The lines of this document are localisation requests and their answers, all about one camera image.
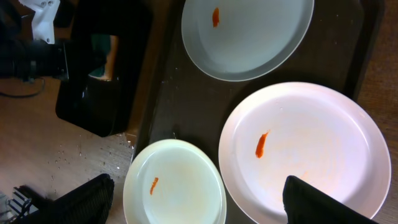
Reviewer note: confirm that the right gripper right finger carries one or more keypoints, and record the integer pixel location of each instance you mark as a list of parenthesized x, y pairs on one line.
[(304, 204)]

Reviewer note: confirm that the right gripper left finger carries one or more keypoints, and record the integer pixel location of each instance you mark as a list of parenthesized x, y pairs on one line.
[(89, 203)]

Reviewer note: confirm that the cream white plate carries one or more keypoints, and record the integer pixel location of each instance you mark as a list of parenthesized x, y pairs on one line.
[(173, 181)]

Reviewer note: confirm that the pinkish white plate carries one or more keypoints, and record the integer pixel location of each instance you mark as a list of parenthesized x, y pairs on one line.
[(309, 131)]

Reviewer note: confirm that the black small tray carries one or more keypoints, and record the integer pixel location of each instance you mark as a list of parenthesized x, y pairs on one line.
[(100, 107)]

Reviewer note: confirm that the brown large tray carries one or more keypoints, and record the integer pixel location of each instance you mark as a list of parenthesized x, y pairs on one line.
[(186, 104)]

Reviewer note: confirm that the grey-white plate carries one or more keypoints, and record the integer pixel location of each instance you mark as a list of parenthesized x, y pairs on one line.
[(240, 40)]

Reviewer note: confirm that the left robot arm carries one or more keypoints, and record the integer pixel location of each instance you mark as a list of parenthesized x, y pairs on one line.
[(43, 56)]

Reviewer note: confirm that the green orange sponge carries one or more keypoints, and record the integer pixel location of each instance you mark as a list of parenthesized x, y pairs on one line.
[(107, 46)]

